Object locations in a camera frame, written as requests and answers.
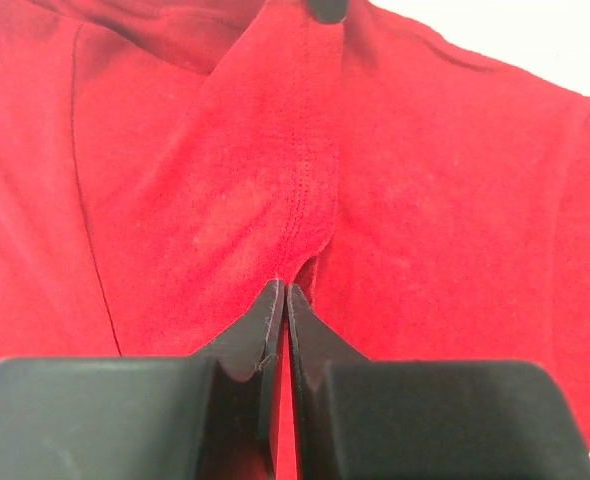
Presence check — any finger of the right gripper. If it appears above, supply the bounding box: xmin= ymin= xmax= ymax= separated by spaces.
xmin=305 ymin=0 xmax=349 ymax=24

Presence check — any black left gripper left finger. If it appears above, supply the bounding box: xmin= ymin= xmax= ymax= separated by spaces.
xmin=0 ymin=280 xmax=285 ymax=480

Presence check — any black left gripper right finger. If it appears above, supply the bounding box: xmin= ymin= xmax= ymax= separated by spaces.
xmin=287 ymin=285 xmax=590 ymax=479

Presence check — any dark red t shirt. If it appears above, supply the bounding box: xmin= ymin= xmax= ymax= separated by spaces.
xmin=0 ymin=1 xmax=590 ymax=479

